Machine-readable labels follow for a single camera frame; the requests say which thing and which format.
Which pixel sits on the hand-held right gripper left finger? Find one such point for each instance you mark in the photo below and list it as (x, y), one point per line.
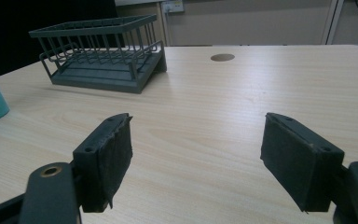
(105, 161)

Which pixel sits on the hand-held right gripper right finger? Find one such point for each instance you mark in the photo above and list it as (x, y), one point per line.
(298, 161)

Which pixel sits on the white wall socket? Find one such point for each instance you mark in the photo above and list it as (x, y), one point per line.
(172, 5)

